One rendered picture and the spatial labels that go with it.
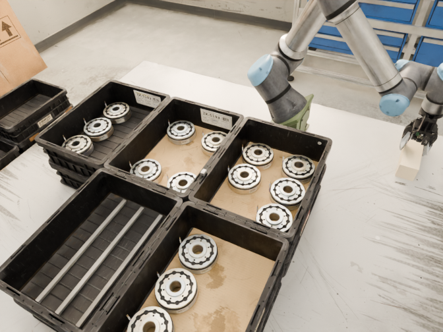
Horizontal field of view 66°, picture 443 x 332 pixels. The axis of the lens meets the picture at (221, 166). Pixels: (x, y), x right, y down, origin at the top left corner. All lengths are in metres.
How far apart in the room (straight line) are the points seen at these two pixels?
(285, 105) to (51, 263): 0.93
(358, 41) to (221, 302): 0.79
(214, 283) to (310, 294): 0.29
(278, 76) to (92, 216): 0.80
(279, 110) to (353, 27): 0.42
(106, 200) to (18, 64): 2.73
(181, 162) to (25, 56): 2.78
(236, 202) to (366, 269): 0.43
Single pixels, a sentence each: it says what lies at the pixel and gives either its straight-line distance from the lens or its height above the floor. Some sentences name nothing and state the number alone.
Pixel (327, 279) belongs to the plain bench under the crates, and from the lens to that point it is 1.09.
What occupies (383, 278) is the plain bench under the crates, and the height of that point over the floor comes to 0.70.
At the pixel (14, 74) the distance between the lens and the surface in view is 3.71.
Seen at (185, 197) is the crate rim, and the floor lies 0.93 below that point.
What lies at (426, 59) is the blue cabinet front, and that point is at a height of 0.39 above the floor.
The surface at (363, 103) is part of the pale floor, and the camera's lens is 2.95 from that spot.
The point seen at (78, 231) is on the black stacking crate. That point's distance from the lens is 1.10.
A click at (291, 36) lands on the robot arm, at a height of 1.08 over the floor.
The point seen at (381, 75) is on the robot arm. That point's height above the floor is 1.11.
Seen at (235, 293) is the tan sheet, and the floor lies 0.83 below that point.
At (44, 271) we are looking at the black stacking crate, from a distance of 1.07.
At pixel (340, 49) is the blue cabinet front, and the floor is 0.35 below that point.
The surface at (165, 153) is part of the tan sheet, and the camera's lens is 1.22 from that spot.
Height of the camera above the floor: 1.66
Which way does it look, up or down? 46 degrees down
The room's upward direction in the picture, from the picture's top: 4 degrees counter-clockwise
